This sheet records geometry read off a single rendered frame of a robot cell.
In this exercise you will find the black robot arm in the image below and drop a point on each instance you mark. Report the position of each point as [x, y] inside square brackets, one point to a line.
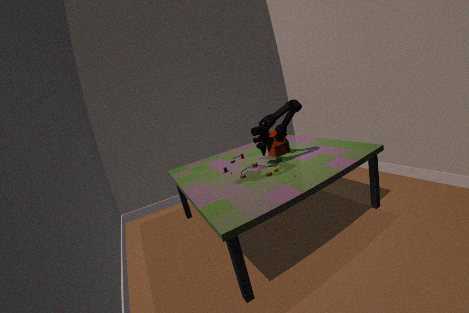
[292, 107]

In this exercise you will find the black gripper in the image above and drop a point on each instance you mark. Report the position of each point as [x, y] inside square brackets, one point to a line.
[267, 142]

